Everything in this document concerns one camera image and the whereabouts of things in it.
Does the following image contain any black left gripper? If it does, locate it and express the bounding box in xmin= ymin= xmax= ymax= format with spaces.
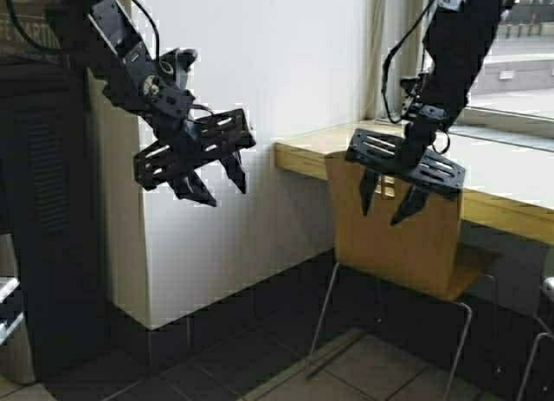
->
xmin=133 ymin=84 xmax=255 ymax=207

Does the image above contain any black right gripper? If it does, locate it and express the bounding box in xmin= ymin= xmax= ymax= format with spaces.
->
xmin=345 ymin=108 xmax=466 ymax=226

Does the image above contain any wooden chair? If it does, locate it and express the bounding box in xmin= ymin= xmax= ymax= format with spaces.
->
xmin=516 ymin=275 xmax=553 ymax=400
xmin=324 ymin=152 xmax=499 ymax=400

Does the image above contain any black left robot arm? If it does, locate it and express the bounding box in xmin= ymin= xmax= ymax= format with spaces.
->
xmin=47 ymin=0 xmax=255 ymax=206

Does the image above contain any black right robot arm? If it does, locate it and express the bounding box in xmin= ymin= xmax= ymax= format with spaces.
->
xmin=345 ymin=0 xmax=517 ymax=225

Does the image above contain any dark cabinet at left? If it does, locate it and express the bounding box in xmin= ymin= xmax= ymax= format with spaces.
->
xmin=1 ymin=58 xmax=106 ymax=380

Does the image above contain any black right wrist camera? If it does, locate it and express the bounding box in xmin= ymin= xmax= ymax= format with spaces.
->
xmin=400 ymin=72 xmax=428 ymax=120

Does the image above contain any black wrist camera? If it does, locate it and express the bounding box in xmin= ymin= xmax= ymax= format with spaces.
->
xmin=400 ymin=72 xmax=428 ymax=120
xmin=159 ymin=48 xmax=198 ymax=89

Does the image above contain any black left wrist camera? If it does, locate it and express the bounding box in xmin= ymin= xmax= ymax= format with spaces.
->
xmin=159 ymin=48 xmax=198 ymax=89

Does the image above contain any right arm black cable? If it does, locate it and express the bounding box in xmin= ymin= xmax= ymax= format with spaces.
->
xmin=380 ymin=0 xmax=451 ymax=155

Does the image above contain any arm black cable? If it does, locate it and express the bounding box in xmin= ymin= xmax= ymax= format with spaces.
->
xmin=380 ymin=0 xmax=451 ymax=155
xmin=2 ymin=0 xmax=216 ymax=125

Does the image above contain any left robot base rail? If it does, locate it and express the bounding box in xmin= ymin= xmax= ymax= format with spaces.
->
xmin=1 ymin=277 xmax=24 ymax=345

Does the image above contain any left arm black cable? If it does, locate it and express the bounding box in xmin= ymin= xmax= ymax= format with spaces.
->
xmin=2 ymin=0 xmax=216 ymax=125

